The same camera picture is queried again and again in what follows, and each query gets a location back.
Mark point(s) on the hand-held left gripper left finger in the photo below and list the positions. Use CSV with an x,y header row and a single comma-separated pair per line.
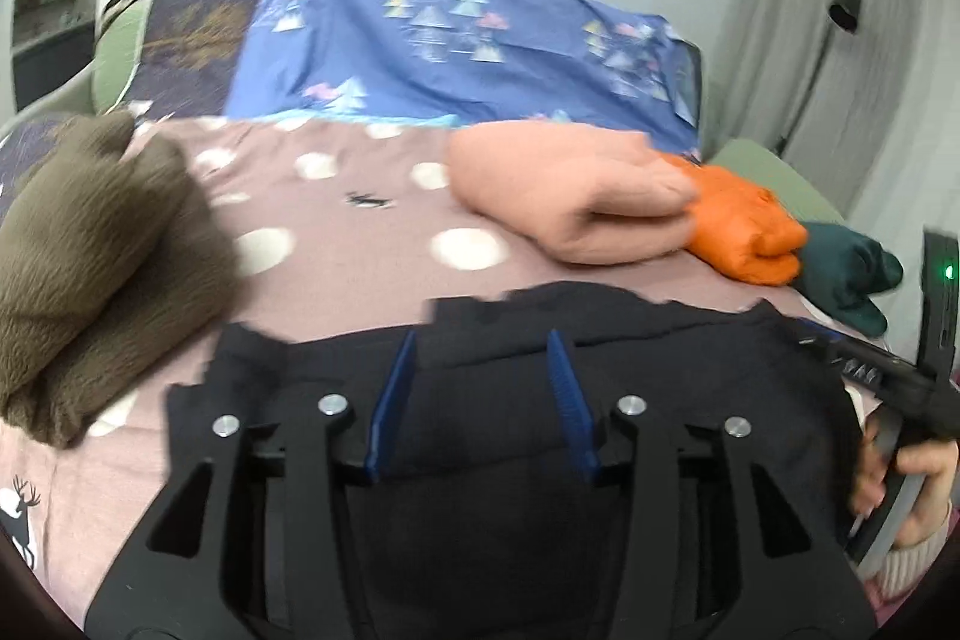
x,y
390,407

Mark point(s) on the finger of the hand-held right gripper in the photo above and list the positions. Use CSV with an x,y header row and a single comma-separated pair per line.
x,y
862,362

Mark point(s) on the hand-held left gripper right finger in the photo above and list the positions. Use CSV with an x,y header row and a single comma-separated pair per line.
x,y
574,407

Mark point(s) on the black hooded puffer jacket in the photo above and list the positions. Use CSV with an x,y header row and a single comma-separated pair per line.
x,y
487,400

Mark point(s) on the person's right forearm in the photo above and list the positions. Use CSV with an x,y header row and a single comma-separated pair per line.
x,y
911,569

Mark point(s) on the person's right hand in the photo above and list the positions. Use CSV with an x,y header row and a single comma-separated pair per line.
x,y
930,482

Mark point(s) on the dark teal garment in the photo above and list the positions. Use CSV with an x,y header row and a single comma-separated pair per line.
x,y
847,272

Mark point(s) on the pink dotted deer bed sheet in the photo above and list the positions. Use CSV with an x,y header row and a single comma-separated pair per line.
x,y
360,235

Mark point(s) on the orange puffer jacket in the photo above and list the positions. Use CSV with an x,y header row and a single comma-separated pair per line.
x,y
742,227

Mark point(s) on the peach pink garment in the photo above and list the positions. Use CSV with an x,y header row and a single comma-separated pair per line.
x,y
570,190

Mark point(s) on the brown fleece garment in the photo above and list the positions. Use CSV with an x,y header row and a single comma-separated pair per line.
x,y
97,265

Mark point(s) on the black floor lamp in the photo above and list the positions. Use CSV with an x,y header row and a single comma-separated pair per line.
x,y
847,6

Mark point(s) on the blue tree print sheet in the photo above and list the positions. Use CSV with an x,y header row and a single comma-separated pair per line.
x,y
420,55

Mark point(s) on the navy printed blanket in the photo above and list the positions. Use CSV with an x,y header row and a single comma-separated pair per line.
x,y
195,40

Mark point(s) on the dark base cabinet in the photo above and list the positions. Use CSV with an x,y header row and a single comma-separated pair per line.
x,y
49,66

